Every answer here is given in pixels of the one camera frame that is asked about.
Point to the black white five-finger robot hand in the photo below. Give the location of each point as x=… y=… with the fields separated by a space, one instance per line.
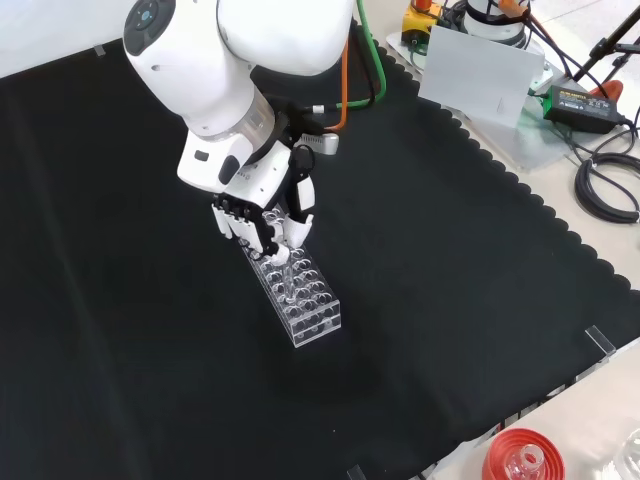
x=265 y=175

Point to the clear plastic test tube rack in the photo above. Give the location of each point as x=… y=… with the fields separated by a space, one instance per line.
x=315 y=320

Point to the black bench cloth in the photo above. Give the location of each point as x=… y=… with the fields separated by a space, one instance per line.
x=150 y=300

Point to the clear cloth clip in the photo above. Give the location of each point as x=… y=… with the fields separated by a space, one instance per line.
x=600 y=341
x=357 y=473
x=100 y=50

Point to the yellow stop button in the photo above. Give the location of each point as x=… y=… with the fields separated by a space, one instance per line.
x=417 y=25

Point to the pale board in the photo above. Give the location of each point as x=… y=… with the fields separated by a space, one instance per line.
x=475 y=75

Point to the black power adapter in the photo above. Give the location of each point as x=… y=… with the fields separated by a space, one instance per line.
x=580 y=107

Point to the orange clamp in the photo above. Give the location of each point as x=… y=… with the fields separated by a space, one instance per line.
x=612 y=90

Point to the red ribbed round disc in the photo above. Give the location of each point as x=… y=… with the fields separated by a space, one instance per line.
x=500 y=450

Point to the black tripod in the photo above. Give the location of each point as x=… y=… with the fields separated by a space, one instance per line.
x=607 y=42

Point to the small clear glass flask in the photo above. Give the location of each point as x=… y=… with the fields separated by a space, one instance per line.
x=527 y=457

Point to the clear glass vessel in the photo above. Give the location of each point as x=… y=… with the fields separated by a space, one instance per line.
x=630 y=455

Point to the small wrist camera box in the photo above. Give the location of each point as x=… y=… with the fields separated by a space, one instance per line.
x=325 y=144

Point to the metal base plate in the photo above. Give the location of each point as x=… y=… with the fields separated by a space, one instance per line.
x=530 y=145

